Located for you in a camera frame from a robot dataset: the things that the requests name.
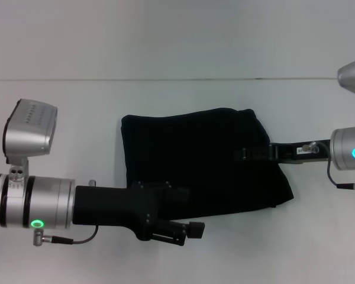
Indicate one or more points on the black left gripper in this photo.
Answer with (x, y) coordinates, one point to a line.
(115, 207)

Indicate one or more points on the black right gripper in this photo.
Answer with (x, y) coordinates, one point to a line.
(298, 152)

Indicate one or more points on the black t-shirt with FREE print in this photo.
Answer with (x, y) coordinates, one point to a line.
(204, 159)

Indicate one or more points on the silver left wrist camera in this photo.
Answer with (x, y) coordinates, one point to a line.
(29, 133)

